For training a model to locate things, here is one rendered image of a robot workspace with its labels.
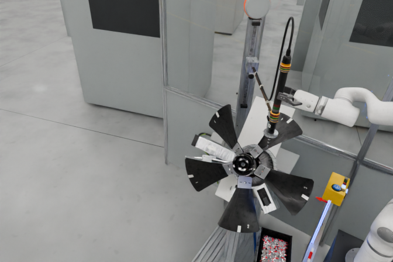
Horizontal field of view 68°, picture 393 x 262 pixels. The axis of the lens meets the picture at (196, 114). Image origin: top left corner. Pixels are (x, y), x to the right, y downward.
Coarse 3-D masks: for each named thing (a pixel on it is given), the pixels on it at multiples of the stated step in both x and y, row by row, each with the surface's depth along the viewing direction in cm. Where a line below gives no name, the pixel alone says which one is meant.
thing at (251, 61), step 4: (248, 56) 190; (252, 56) 190; (248, 60) 185; (252, 60) 186; (256, 60) 186; (248, 64) 183; (252, 64) 183; (256, 64) 183; (248, 68) 185; (256, 68) 185; (248, 72) 186; (252, 72) 186
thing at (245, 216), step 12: (240, 192) 156; (252, 192) 159; (228, 204) 154; (240, 204) 155; (252, 204) 158; (228, 216) 154; (240, 216) 154; (252, 216) 156; (228, 228) 153; (252, 228) 155
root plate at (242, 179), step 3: (240, 177) 158; (243, 177) 158; (246, 177) 159; (249, 177) 160; (240, 180) 157; (243, 180) 158; (246, 180) 159; (249, 180) 160; (237, 183) 157; (240, 183) 157; (243, 183) 158; (237, 186) 156; (240, 186) 157; (243, 186) 158; (246, 186) 159; (249, 186) 159
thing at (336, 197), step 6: (336, 174) 172; (330, 180) 168; (336, 180) 168; (342, 180) 168; (348, 180) 168; (330, 186) 164; (324, 192) 165; (330, 192) 162; (336, 192) 160; (342, 192) 160; (324, 198) 167; (330, 198) 164; (336, 198) 162; (342, 198) 160; (336, 204) 164
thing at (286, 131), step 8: (280, 112) 164; (280, 128) 156; (288, 128) 153; (296, 128) 150; (264, 136) 162; (280, 136) 152; (288, 136) 149; (296, 136) 147; (264, 144) 157; (272, 144) 152
